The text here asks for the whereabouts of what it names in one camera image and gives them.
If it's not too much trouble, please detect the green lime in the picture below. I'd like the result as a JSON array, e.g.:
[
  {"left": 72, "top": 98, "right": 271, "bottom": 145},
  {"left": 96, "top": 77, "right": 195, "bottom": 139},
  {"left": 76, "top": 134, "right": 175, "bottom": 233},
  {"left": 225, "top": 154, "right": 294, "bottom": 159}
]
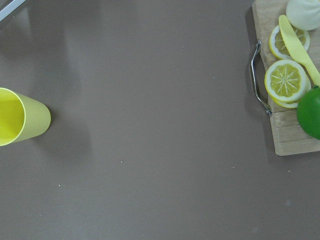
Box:
[{"left": 296, "top": 85, "right": 320, "bottom": 140}]

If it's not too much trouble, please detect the yellow plastic cup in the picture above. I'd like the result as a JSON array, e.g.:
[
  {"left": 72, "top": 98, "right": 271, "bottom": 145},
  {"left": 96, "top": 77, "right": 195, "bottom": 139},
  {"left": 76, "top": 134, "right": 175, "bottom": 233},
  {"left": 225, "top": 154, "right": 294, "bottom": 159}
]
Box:
[{"left": 0, "top": 87, "right": 51, "bottom": 146}]

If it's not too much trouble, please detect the lemon slice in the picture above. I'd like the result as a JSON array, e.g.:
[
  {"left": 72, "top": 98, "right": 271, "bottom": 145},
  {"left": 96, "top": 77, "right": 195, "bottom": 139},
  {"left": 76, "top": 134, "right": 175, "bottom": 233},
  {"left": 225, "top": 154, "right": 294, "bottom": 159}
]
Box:
[
  {"left": 268, "top": 25, "right": 311, "bottom": 60},
  {"left": 264, "top": 59, "right": 308, "bottom": 103}
]

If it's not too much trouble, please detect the white garlic bulb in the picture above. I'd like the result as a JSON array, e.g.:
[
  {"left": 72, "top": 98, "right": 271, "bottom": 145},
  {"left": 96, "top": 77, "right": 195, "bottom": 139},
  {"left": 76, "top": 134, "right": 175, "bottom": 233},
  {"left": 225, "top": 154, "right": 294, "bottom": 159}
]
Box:
[{"left": 286, "top": 0, "right": 320, "bottom": 31}]

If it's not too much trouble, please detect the yellow plastic knife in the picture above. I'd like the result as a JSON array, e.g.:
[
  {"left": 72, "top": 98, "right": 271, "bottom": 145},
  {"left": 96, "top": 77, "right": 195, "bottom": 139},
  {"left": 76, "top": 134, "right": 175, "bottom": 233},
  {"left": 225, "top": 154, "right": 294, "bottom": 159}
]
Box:
[{"left": 278, "top": 15, "right": 320, "bottom": 87}]

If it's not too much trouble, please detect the front lemon slice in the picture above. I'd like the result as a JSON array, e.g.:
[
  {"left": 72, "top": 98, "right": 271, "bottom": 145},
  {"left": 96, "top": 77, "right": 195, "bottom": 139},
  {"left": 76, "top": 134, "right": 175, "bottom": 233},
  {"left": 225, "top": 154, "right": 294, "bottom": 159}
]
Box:
[{"left": 264, "top": 59, "right": 308, "bottom": 103}]

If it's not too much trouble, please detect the rear lemon slice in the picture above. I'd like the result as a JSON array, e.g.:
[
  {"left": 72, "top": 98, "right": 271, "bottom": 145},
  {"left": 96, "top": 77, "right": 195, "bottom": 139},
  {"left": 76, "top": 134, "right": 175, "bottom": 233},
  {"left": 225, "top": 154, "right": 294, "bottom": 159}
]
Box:
[{"left": 268, "top": 25, "right": 311, "bottom": 60}]

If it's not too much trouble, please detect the metal cutting board handle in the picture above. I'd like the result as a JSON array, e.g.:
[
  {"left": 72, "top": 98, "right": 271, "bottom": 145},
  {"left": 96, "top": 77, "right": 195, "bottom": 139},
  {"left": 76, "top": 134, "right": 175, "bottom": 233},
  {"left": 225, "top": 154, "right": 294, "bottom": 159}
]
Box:
[{"left": 249, "top": 40, "right": 273, "bottom": 118}]

